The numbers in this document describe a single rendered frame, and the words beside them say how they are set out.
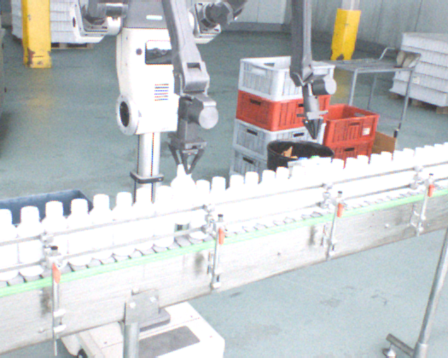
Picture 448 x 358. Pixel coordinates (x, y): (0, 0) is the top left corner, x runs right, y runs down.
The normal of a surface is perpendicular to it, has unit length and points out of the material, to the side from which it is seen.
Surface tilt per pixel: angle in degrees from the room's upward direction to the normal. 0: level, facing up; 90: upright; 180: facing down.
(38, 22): 90
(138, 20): 90
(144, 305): 90
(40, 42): 90
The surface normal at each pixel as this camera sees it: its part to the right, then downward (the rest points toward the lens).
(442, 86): -0.84, 0.14
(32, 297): 0.55, 0.36
